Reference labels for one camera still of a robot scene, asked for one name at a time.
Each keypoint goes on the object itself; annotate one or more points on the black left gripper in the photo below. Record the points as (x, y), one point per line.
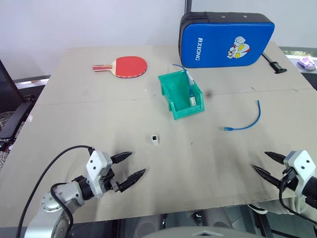
(109, 179)

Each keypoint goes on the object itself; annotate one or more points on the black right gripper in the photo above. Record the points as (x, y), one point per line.
(290, 179)

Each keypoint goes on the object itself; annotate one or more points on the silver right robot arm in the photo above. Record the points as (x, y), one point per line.
(311, 191)

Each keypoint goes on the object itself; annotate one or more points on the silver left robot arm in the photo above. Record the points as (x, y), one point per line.
(63, 196)

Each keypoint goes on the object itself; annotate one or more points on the small white connector block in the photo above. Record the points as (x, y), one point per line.
(155, 139)

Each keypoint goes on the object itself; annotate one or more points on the green plastic bin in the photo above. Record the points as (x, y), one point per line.
(178, 95)

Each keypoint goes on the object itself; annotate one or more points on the red table tennis paddle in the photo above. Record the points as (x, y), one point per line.
(130, 66)

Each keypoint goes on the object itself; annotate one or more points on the purple white plastic bag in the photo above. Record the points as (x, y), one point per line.
(307, 63)

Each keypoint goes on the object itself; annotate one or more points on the blue black kick pad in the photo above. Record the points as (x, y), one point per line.
(223, 42)

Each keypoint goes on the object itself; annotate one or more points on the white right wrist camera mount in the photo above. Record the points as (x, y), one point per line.
(301, 164)

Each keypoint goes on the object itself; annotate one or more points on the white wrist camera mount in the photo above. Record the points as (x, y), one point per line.
(96, 163)
(301, 164)

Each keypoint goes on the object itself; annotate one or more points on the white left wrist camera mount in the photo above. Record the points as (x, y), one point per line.
(96, 163)

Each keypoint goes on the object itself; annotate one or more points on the black vertical post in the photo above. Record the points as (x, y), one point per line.
(188, 7)

